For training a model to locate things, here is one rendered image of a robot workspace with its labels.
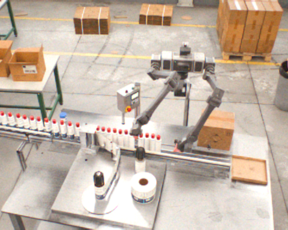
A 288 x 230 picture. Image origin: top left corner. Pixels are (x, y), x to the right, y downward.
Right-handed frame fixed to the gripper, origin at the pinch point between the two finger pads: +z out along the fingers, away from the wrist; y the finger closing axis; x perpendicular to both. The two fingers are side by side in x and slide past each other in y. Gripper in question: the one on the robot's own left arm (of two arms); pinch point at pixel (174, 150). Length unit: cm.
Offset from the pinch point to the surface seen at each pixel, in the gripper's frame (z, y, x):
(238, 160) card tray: -29, -10, 51
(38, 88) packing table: 118, -82, -121
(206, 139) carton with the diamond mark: -18.1, -18.0, 19.5
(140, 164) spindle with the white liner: 7.1, 32.0, -26.2
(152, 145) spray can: 9.8, 1.9, -18.0
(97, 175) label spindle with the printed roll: 13, 62, -55
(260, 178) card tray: -40, 8, 65
